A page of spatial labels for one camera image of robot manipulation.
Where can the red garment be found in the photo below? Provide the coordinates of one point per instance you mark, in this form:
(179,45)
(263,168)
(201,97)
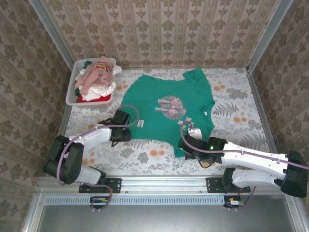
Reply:
(105,99)

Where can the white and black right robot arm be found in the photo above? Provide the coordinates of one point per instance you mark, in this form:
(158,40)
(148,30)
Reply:
(253,157)

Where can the dark green garment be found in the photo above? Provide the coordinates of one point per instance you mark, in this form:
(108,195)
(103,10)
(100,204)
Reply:
(87,64)

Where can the grey metal panel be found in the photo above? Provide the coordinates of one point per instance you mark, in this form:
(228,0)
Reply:
(157,220)

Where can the small black connector board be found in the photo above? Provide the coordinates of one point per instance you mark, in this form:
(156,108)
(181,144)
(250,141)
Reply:
(234,201)
(100,200)

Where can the aluminium table side rail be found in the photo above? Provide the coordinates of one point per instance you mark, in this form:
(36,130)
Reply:
(261,108)

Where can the white plastic laundry basket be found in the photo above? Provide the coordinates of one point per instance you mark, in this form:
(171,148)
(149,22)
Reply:
(70,94)

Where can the aluminium frame post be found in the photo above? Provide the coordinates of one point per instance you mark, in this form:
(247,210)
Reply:
(269,33)
(51,31)

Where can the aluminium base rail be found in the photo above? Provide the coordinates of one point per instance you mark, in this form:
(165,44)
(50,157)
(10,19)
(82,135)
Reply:
(164,184)

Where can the green printed t-shirt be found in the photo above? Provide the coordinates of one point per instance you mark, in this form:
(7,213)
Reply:
(149,96)

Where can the floral tablecloth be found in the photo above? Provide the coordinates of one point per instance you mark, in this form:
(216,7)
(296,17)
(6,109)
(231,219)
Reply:
(154,164)

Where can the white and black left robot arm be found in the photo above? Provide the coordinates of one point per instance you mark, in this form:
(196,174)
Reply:
(96,136)

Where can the pile of clothes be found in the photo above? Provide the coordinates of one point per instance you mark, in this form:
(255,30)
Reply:
(100,91)

